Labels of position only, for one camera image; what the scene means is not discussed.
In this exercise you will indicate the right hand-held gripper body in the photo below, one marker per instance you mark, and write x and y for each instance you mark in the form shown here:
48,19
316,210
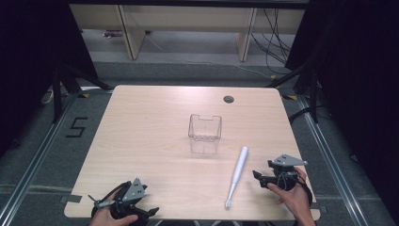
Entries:
287,160

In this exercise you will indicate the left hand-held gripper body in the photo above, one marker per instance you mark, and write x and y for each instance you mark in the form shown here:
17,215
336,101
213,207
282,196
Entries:
133,190

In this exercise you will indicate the white electric toothbrush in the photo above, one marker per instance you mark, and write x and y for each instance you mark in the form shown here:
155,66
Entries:
240,164

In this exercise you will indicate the clear plastic container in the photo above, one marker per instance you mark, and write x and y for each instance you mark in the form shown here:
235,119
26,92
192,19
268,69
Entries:
204,148

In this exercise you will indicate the person's right hand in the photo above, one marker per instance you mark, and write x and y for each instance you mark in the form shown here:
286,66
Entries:
295,198

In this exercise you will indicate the person's left hand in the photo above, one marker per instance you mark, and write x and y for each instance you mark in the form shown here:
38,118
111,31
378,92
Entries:
103,218

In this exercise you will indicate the black tape strip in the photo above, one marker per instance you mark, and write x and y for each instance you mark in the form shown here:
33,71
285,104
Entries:
70,198

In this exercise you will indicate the yellow tape piece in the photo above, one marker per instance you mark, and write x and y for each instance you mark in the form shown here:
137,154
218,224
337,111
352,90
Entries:
291,97
84,95

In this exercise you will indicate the black metal stand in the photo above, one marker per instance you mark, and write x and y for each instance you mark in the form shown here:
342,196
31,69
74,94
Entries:
57,94
313,94

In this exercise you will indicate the black curtain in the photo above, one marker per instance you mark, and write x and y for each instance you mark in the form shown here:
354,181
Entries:
360,62
25,47

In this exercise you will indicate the small pink object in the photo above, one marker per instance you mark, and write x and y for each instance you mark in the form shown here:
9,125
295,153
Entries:
113,33

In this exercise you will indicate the beige wooden shelf unit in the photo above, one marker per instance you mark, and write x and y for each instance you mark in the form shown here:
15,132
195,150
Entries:
188,19

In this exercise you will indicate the aluminium floor rail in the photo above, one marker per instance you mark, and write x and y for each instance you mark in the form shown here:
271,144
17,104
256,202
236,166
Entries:
332,169
34,163

